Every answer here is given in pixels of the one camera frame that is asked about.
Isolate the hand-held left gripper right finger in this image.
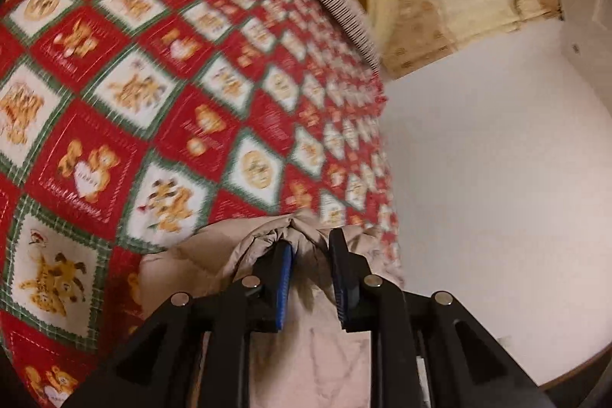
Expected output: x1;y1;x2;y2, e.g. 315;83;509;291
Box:
329;228;555;408

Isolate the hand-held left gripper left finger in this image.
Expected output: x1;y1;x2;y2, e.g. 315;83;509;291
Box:
62;241;293;408

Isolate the beige quilted puffer jacket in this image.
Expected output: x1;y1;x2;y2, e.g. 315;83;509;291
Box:
138;214;406;408

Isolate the red bear print bedspread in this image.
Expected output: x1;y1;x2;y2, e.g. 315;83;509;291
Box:
0;0;403;408

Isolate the striped pillow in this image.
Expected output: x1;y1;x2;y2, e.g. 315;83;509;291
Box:
308;0;382;70

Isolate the beige patterned window curtain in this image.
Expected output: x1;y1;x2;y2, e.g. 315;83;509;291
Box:
381;0;563;80

